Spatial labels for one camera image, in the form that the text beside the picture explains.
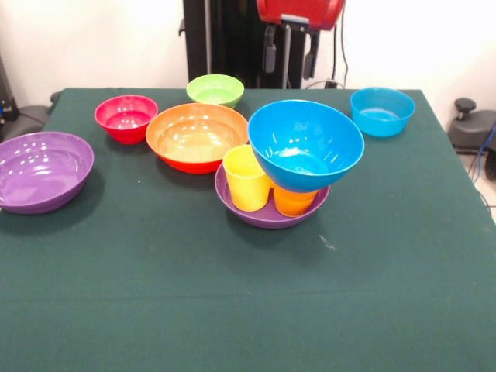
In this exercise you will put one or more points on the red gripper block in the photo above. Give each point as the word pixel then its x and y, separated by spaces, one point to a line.
pixel 302 11

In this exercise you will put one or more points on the blue large bowl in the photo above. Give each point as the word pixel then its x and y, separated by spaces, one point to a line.
pixel 306 170

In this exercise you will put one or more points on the yellow smooth cup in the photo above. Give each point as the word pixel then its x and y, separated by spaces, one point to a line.
pixel 248 186

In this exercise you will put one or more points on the orange large bowl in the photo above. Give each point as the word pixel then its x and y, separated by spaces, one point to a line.
pixel 193 159

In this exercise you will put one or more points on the orange stepped cup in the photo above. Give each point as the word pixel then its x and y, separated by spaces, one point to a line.
pixel 294 203

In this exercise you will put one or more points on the black column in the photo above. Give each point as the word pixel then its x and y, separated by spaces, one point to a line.
pixel 232 42

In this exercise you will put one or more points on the green small bowl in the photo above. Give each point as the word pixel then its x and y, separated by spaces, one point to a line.
pixel 215 93

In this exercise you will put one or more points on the blue small bowl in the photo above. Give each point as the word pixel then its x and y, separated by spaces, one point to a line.
pixel 381 120

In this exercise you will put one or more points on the pink-red small bowl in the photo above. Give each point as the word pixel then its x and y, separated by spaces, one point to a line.
pixel 126 128

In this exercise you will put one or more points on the dark green tablecloth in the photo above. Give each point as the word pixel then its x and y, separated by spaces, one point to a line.
pixel 248 302

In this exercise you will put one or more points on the black equipment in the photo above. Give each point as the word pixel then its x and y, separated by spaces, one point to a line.
pixel 5 97

